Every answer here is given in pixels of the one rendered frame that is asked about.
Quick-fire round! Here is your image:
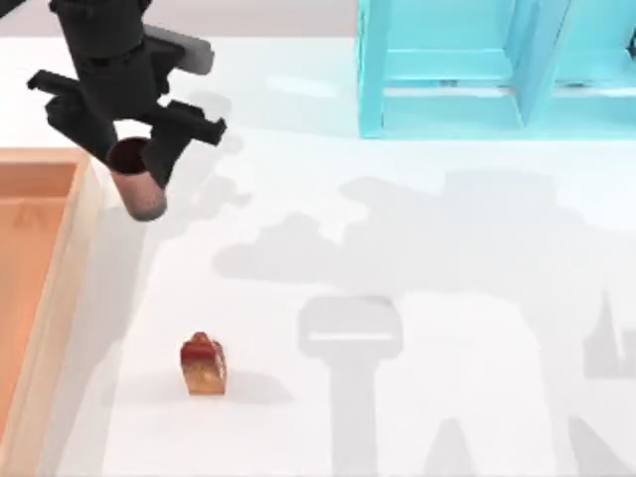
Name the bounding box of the shallow salmon-coloured box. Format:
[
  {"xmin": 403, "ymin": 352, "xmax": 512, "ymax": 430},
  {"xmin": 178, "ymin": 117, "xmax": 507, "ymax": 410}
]
[{"xmin": 0, "ymin": 147, "xmax": 106, "ymax": 477}]

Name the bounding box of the brown cup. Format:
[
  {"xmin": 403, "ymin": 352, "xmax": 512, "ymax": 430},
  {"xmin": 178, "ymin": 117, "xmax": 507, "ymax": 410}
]
[{"xmin": 106, "ymin": 137, "xmax": 167, "ymax": 222}]

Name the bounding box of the light blue rack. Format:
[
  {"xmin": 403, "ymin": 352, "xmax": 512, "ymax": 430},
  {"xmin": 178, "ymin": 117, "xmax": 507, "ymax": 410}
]
[{"xmin": 357, "ymin": 0, "xmax": 636, "ymax": 141}]

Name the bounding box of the pale grey rounded box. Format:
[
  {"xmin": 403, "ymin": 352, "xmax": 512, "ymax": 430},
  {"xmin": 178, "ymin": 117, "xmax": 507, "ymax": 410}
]
[{"xmin": 143, "ymin": 24, "xmax": 216, "ymax": 77}]

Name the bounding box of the red and orange small box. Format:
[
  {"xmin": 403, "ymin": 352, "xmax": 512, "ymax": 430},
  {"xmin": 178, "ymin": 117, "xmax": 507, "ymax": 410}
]
[{"xmin": 179, "ymin": 331, "xmax": 230, "ymax": 398}]

